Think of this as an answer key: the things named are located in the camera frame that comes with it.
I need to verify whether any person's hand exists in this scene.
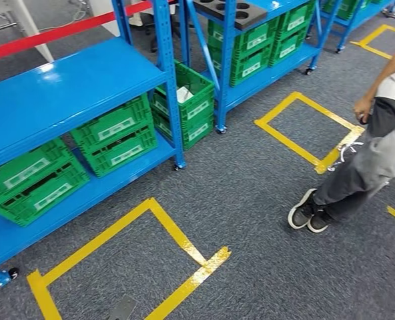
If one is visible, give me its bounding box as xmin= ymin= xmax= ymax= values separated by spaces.
xmin=353 ymin=93 xmax=376 ymax=125

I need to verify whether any blue metal shelf rack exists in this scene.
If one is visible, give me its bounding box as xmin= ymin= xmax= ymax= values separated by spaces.
xmin=319 ymin=0 xmax=395 ymax=55
xmin=179 ymin=0 xmax=343 ymax=135
xmin=0 ymin=0 xmax=187 ymax=288

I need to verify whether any white part in crate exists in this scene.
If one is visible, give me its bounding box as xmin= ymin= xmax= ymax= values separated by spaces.
xmin=176 ymin=86 xmax=194 ymax=105

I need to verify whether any walking person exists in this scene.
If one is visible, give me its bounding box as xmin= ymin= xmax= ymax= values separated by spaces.
xmin=287 ymin=19 xmax=395 ymax=235

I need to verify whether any black foam tray with holes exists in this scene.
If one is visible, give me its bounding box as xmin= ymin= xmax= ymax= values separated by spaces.
xmin=192 ymin=0 xmax=269 ymax=33

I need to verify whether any black office chair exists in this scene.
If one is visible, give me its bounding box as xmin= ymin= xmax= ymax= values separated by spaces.
xmin=143 ymin=0 xmax=185 ymax=54

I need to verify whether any dark flat robot plate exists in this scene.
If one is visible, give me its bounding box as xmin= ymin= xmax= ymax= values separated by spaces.
xmin=108 ymin=294 xmax=138 ymax=320

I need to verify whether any long red barrier belt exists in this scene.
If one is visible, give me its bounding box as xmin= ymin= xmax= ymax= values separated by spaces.
xmin=0 ymin=1 xmax=153 ymax=63

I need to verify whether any white desk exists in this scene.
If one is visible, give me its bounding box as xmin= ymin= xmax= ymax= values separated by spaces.
xmin=0 ymin=0 xmax=120 ymax=63

